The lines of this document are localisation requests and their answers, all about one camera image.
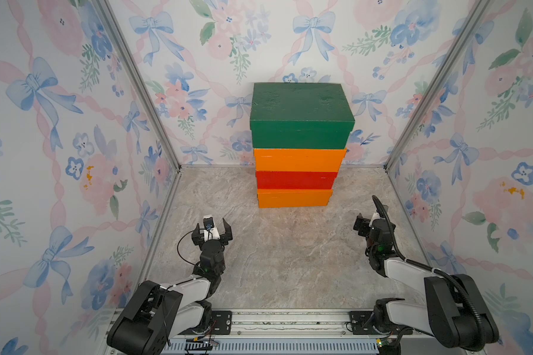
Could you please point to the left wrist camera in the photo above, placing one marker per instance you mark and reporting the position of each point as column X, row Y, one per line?
column 211, row 232

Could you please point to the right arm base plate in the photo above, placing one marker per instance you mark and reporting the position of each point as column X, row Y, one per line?
column 365, row 323

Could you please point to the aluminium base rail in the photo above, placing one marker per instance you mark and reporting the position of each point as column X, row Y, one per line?
column 295, row 331

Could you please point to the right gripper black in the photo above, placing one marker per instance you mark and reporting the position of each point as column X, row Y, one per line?
column 362, row 222

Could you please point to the orange shoebox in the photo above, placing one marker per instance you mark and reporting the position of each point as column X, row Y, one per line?
column 285, row 198
column 299, row 160

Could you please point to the right corner aluminium post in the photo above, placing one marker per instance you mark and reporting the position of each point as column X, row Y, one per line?
column 457, row 49

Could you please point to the corner aluminium post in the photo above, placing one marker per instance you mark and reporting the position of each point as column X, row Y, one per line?
column 457, row 49
column 115, row 34

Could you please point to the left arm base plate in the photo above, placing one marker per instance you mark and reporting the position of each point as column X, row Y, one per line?
column 216, row 322

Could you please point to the red shoebox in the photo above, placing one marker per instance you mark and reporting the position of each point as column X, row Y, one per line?
column 295, row 180

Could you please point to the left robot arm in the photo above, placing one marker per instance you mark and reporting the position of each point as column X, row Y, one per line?
column 158, row 312

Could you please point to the left corner aluminium post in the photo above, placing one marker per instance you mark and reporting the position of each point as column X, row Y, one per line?
column 115, row 34

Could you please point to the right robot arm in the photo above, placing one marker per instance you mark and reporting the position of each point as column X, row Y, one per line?
column 454, row 312

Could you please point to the green shoebox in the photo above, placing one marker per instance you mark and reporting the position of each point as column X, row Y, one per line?
column 300, row 116

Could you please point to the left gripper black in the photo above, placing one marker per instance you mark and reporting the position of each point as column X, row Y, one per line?
column 226, row 236

